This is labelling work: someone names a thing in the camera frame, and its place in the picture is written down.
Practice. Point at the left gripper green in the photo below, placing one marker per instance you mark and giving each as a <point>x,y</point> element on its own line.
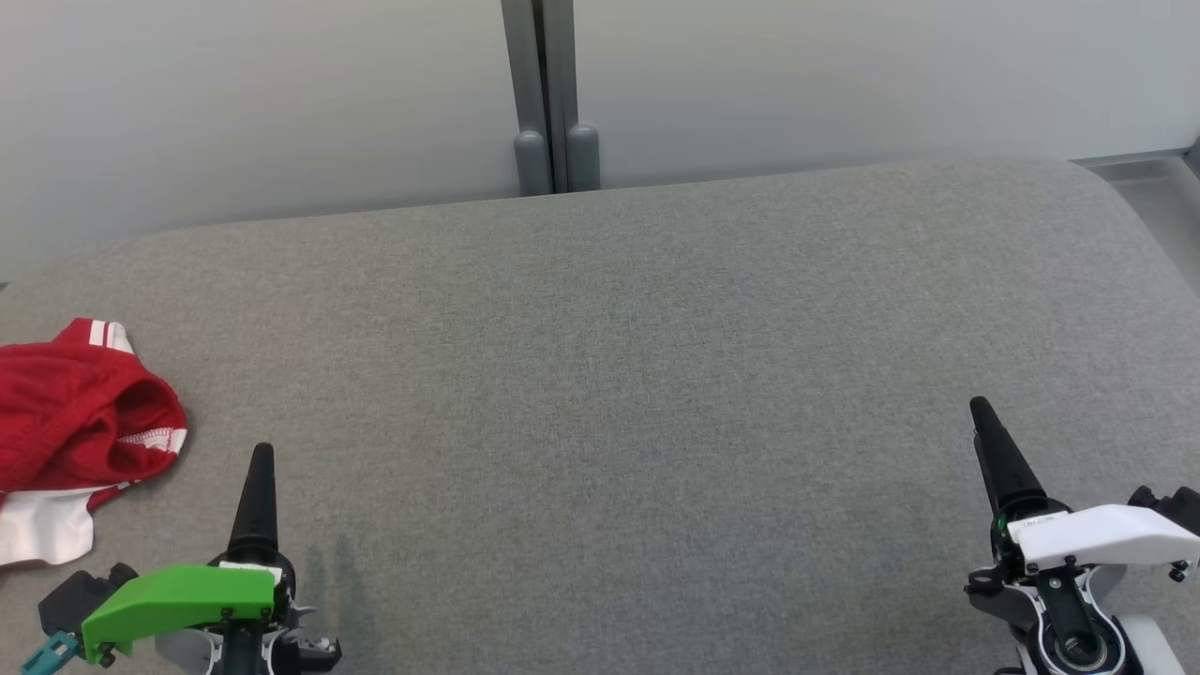
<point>178,600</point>

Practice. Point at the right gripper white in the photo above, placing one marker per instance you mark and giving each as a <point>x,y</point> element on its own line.
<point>1087,539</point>

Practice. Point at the red white jersey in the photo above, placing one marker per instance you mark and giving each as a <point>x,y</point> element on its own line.
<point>66,412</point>

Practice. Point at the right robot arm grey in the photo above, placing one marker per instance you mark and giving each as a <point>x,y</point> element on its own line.
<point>1148,652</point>

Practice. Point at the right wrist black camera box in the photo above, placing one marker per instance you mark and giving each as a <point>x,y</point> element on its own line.
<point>1172,506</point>

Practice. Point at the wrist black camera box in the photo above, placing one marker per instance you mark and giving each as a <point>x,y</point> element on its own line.
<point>80,595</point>
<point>1172,506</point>

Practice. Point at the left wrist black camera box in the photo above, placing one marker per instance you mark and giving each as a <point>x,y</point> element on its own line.
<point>80,595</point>

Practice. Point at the grey metal floor rail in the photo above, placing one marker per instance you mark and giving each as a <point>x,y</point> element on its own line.
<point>1125,157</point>

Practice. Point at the grey cylindrical post cap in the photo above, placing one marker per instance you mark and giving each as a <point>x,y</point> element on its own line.
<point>532,164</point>

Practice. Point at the grey vertical frame post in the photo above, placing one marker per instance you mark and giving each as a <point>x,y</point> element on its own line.
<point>539,56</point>

